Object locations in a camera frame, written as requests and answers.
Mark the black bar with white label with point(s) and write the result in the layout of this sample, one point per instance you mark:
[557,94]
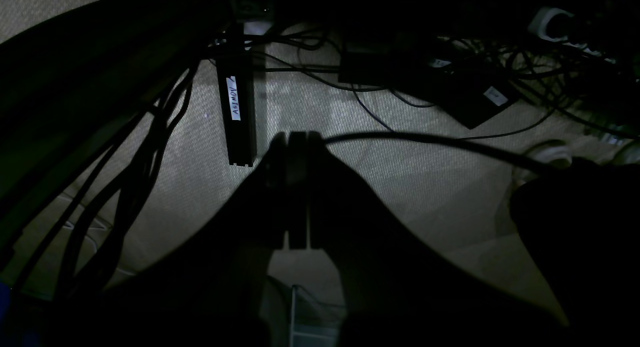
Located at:
[235,75]

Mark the black power adapter box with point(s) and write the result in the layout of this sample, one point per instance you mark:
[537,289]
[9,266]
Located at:
[467,88]

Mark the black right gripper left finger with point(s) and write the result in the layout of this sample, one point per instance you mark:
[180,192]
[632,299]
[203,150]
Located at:
[208,291]

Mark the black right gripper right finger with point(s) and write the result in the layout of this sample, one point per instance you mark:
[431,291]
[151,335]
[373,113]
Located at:
[398,291]

